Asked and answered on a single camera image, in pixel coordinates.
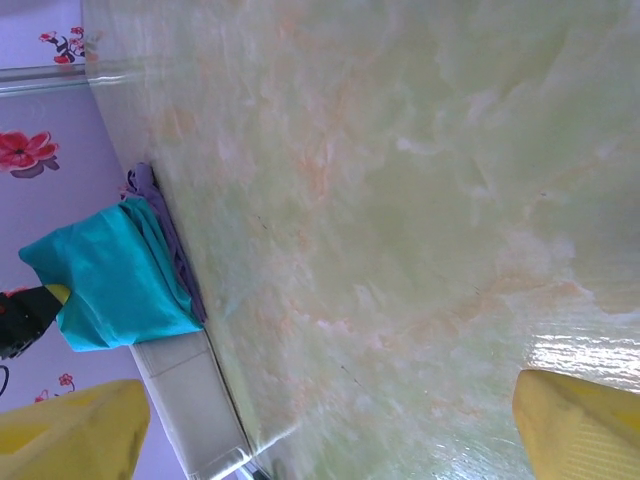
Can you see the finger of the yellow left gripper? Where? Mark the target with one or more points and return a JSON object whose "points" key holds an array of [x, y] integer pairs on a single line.
{"points": [[59, 292]]}

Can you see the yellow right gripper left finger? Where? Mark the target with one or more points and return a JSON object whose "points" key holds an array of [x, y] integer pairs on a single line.
{"points": [[70, 435]]}

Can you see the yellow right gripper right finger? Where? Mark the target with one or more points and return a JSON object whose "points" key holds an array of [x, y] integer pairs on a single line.
{"points": [[585, 435]]}

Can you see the teal t-shirt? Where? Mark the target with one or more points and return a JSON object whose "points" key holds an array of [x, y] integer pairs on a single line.
{"points": [[115, 280]]}

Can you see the white box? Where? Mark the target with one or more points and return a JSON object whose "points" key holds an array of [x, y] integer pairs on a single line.
{"points": [[195, 400]]}

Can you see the purple folded t-shirt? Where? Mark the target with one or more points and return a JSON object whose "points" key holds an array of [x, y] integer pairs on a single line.
{"points": [[145, 180]]}

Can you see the aluminium frame post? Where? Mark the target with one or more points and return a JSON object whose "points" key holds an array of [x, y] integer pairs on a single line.
{"points": [[40, 80]]}

